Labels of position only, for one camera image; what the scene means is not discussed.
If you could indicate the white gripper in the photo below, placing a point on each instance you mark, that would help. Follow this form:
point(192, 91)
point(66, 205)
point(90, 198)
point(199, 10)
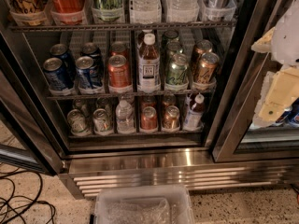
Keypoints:
point(287, 41)

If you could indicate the orange lacroix can top shelf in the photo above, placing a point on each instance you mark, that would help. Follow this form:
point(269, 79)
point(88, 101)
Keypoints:
point(26, 2)

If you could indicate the iced tea bottle front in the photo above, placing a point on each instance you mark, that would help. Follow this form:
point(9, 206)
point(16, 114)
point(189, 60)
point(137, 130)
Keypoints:
point(149, 65)

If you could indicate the orange soda can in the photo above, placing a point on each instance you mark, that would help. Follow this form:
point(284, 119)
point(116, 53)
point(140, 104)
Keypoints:
point(119, 48)
point(120, 80)

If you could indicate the clear plastic bin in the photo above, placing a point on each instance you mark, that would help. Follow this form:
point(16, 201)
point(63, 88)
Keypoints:
point(165, 204)

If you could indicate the copper lacroix can front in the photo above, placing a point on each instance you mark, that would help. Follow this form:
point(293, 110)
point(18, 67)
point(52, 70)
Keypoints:
point(205, 70)

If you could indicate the silver can bottom far left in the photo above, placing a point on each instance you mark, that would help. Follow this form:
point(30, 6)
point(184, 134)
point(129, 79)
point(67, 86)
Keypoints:
point(79, 126)

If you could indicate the iced tea bottle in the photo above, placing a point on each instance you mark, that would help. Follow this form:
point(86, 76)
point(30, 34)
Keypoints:
point(149, 65)
point(141, 36)

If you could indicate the right fridge door frame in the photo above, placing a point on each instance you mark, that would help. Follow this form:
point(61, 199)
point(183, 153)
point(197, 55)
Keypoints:
point(239, 89)

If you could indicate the blue pepsi can back left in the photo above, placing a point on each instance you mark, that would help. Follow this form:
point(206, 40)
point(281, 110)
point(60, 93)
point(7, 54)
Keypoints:
point(63, 52)

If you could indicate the copper can bottom front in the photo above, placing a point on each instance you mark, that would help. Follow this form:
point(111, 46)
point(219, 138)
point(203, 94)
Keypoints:
point(171, 119)

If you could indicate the blue can right compartment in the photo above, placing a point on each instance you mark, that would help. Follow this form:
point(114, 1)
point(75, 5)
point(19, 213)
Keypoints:
point(290, 115)

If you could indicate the copper lacroix can back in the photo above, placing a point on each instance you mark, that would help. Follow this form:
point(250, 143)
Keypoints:
point(200, 47)

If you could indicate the blue pepsi can back right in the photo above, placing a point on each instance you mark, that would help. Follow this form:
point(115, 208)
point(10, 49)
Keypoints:
point(92, 50)

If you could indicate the wire shelf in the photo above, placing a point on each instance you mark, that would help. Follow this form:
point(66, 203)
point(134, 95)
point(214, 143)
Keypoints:
point(122, 26)
point(136, 93)

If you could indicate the orange soda can back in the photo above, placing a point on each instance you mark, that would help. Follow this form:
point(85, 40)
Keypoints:
point(119, 48)

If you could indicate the copper lacroix can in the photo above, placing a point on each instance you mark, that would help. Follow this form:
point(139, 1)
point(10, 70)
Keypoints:
point(200, 47)
point(205, 70)

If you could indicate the blue pepsi can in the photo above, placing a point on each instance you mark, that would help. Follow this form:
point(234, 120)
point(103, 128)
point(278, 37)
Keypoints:
point(89, 77)
point(92, 50)
point(63, 52)
point(60, 83)

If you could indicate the orange can bottom front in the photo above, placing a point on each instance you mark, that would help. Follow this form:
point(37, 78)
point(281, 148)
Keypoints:
point(149, 120)

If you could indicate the tea bottle bottom shelf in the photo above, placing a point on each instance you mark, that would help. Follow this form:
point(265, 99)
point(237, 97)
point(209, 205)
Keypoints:
point(193, 111)

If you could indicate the middle wire shelf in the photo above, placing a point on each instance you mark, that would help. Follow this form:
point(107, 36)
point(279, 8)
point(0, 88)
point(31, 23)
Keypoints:
point(136, 93)

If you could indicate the orange soda can front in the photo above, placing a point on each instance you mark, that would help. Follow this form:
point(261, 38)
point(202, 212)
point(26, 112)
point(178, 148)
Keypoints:
point(120, 80)

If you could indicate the green lacroix can back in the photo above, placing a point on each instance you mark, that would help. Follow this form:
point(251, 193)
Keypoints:
point(169, 35)

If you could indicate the green lacroix can top shelf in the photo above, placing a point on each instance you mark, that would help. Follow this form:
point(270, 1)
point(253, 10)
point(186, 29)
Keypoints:
point(109, 10)

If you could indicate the blue pepsi can front right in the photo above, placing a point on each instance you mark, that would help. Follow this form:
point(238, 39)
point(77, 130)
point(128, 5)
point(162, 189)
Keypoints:
point(89, 77)

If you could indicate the top wire shelf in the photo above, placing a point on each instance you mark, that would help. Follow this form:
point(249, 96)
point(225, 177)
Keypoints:
point(122, 26)

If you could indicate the green lacroix can middle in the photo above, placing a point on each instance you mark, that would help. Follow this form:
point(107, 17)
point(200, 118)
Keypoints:
point(172, 48)

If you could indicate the iced tea bottle back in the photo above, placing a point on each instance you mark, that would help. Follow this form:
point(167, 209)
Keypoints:
point(141, 36)

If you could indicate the red coca cola can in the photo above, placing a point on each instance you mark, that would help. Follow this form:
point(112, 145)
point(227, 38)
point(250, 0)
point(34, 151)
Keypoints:
point(68, 11)

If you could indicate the green lacroix can front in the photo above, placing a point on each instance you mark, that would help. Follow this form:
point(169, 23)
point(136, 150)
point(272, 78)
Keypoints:
point(176, 73)

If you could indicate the clear water bottle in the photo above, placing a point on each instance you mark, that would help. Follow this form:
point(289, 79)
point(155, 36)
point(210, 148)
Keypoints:
point(145, 11)
point(181, 10)

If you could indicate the blue pepsi can front left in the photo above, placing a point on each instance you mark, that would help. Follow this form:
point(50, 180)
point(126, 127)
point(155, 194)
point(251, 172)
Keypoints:
point(60, 83)

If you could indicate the clear water bottle left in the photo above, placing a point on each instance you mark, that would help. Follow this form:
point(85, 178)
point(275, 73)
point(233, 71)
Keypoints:
point(145, 11)

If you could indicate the open fridge glass door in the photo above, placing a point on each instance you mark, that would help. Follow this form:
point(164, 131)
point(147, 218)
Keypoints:
point(20, 116)

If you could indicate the stainless fridge base grille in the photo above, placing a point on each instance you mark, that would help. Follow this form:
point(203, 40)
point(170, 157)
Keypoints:
point(86, 176)

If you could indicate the clear water bottle right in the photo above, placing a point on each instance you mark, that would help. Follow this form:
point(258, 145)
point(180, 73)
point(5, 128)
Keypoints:
point(181, 10)

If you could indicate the small water bottle bottom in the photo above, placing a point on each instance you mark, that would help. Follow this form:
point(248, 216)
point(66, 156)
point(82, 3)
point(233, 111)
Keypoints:
point(125, 117)

